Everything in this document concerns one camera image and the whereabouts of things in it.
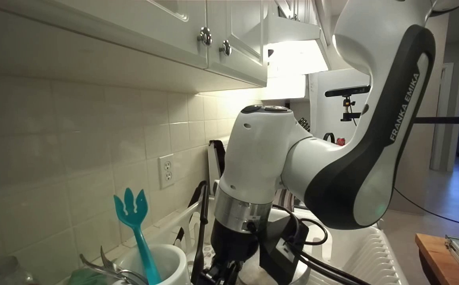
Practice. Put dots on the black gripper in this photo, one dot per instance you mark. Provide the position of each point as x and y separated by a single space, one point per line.
232 250

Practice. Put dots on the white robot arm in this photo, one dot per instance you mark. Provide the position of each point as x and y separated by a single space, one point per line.
343 167

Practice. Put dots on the white plastic dish rack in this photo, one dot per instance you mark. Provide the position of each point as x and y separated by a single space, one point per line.
363 253

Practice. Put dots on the white kitchen stove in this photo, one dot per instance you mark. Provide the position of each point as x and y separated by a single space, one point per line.
216 160

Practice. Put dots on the teal plastic salad fork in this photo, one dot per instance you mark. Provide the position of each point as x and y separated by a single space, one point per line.
132 210

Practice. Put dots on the silver metal tongs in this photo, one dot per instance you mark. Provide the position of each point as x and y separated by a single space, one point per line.
110 267

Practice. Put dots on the white range hood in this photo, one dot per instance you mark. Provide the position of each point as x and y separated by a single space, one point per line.
294 47

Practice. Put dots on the white upper cabinets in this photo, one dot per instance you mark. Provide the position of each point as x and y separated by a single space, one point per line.
162 44

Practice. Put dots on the wooden table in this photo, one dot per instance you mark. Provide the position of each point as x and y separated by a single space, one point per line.
439 262

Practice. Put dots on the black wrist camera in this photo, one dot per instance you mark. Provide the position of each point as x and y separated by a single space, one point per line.
280 247

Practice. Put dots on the white wall outlet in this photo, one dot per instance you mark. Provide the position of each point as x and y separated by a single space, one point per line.
167 169

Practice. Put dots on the black camera on stand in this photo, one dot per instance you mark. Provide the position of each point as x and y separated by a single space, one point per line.
349 103

